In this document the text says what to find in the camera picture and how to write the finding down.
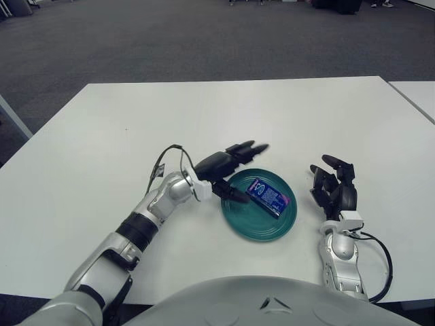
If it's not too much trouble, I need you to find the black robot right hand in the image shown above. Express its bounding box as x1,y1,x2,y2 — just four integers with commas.
309,154,364,232

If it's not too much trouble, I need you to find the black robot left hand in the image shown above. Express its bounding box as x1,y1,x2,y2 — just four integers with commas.
192,139,271,204

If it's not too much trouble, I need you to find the blue gum box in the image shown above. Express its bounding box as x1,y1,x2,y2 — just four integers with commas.
245,177,292,220

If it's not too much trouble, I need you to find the teal round plate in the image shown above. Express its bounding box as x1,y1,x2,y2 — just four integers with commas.
220,168,298,243

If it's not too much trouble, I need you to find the white neighbouring table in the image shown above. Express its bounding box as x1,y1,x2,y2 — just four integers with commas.
387,80,435,124

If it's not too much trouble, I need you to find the grey robot torso shell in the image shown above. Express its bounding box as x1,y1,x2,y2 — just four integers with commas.
125,275,422,326

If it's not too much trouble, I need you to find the dark bulky background furniture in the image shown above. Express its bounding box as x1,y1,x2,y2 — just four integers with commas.
311,0,363,14

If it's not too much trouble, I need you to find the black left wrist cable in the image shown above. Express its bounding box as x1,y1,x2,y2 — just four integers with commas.
147,144,202,202

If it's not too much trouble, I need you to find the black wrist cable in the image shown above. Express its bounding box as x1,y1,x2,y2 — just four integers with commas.
346,230,395,303
147,144,202,202

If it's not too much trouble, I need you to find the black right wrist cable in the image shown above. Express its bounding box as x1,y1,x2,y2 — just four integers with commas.
346,230,395,303

